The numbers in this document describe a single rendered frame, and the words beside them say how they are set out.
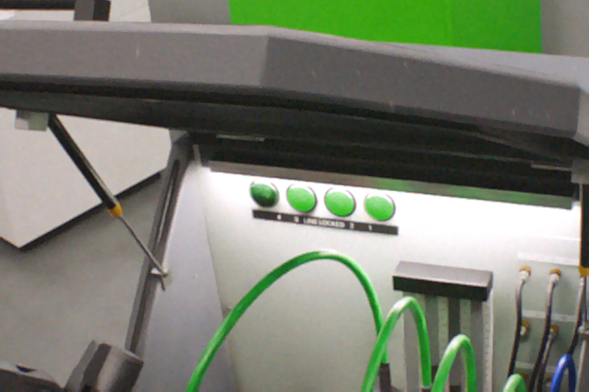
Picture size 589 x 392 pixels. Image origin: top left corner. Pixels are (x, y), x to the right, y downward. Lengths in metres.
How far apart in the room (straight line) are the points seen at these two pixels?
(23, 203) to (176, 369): 2.64
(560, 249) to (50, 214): 3.09
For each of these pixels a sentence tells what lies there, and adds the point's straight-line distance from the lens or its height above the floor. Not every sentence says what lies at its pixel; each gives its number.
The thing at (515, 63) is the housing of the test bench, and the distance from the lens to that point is 1.69.
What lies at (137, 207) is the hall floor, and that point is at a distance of 4.52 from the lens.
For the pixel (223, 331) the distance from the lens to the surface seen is 1.32.
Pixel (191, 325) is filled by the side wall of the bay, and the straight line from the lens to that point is 1.70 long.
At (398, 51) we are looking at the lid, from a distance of 0.59.
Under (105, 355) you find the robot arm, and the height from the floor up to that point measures 1.40.
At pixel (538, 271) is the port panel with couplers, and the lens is 1.53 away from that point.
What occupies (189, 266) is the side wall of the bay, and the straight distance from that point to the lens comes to 1.66.
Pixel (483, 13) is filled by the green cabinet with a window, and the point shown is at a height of 0.75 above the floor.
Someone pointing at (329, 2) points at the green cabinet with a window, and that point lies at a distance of 4.11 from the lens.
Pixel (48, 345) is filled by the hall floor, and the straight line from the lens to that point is 3.80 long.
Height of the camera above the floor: 2.16
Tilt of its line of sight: 28 degrees down
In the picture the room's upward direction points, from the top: 7 degrees counter-clockwise
